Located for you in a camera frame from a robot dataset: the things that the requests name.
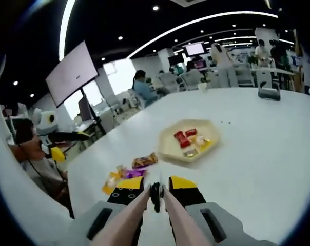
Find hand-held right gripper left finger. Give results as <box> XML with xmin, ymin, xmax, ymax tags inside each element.
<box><xmin>39</xmin><ymin>176</ymin><xmax>145</xmax><ymax>246</ymax></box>

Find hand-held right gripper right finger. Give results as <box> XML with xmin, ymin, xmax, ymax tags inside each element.
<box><xmin>168</xmin><ymin>175</ymin><xmax>278</xmax><ymax>246</ymax></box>

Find yellow pastry food packet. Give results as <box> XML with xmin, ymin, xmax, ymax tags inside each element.
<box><xmin>101</xmin><ymin>172</ymin><xmax>122</xmax><ymax>195</ymax></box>
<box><xmin>190</xmin><ymin>135</ymin><xmax>214</xmax><ymax>152</ymax></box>

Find purple food packet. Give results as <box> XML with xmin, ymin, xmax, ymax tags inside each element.
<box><xmin>125</xmin><ymin>168</ymin><xmax>147</xmax><ymax>180</ymax></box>

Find pink food tongs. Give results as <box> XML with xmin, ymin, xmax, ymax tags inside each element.
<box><xmin>90</xmin><ymin>183</ymin><xmax>214</xmax><ymax>246</ymax></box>

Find black food packet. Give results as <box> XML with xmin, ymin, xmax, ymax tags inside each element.
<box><xmin>149</xmin><ymin>181</ymin><xmax>165</xmax><ymax>213</ymax></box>

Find brown food packet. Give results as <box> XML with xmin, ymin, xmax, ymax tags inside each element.
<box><xmin>132</xmin><ymin>152</ymin><xmax>159</xmax><ymax>169</ymax></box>

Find cream hexagonal container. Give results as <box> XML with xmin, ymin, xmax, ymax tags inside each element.
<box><xmin>157</xmin><ymin>118</ymin><xmax>221</xmax><ymax>163</ymax></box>

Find long red food packet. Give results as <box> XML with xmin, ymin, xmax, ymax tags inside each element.
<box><xmin>173</xmin><ymin>130</ymin><xmax>191</xmax><ymax>148</ymax></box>

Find small desk monitor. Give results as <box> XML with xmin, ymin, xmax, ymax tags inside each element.
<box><xmin>77</xmin><ymin>94</ymin><xmax>91</xmax><ymax>121</ymax></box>

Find operator in white shirt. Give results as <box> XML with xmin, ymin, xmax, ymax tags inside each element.
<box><xmin>0</xmin><ymin>87</ymin><xmax>76</xmax><ymax>246</ymax></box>

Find large display screen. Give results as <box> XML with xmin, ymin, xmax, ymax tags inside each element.
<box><xmin>45</xmin><ymin>40</ymin><xmax>99</xmax><ymax>108</ymax></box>

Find thick curved ceiling light strip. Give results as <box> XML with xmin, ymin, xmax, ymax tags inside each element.
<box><xmin>59</xmin><ymin>0</ymin><xmax>76</xmax><ymax>62</ymax></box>

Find white office chair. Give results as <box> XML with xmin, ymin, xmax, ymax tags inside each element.
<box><xmin>159</xmin><ymin>73</ymin><xmax>180</xmax><ymax>92</ymax></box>
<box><xmin>182</xmin><ymin>69</ymin><xmax>204</xmax><ymax>90</ymax></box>

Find grey headset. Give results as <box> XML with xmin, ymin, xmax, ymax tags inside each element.
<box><xmin>257</xmin><ymin>81</ymin><xmax>281</xmax><ymax>102</ymax></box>

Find small bright display screen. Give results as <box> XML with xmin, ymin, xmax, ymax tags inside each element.
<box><xmin>184</xmin><ymin>42</ymin><xmax>205</xmax><ymax>56</ymax></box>

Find group of round ceiling downlights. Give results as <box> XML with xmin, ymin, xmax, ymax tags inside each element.
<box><xmin>12</xmin><ymin>6</ymin><xmax>289</xmax><ymax>98</ymax></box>

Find ceiling air conditioner unit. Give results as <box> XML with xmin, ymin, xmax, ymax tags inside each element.
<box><xmin>170</xmin><ymin>0</ymin><xmax>207</xmax><ymax>5</ymax></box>

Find thin curved ceiling light strip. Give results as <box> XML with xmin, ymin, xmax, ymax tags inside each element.
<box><xmin>126</xmin><ymin>11</ymin><xmax>279</xmax><ymax>59</ymax></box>

